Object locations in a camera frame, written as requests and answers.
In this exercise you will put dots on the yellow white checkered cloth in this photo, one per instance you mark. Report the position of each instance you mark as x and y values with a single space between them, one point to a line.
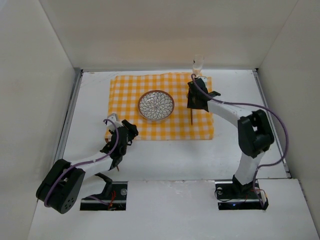
126 90

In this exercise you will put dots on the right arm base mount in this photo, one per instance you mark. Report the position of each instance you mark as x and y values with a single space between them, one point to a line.
229 198

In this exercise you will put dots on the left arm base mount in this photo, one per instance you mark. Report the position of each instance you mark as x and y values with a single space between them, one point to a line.
101 193

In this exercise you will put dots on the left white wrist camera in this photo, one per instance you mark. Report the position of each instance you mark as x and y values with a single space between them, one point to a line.
112 122

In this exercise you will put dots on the copper spoon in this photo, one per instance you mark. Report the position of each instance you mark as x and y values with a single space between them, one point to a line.
191 116

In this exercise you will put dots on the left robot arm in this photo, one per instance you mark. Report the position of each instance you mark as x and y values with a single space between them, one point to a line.
63 184

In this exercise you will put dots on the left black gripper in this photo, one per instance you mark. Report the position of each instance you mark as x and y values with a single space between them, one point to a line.
120 149

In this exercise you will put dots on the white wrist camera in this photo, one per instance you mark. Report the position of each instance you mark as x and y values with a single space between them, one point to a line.
112 122
202 81

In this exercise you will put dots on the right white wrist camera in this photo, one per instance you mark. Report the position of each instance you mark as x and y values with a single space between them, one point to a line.
202 81

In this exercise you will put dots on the patterned ceramic plate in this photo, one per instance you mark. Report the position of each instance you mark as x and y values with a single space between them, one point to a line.
156 105

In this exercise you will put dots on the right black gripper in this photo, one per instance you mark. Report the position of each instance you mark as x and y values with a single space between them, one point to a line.
195 100

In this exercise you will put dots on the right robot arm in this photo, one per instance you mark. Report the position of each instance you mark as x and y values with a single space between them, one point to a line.
254 132

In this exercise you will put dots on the clear champagne flute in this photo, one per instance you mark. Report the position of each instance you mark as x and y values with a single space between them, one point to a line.
197 64

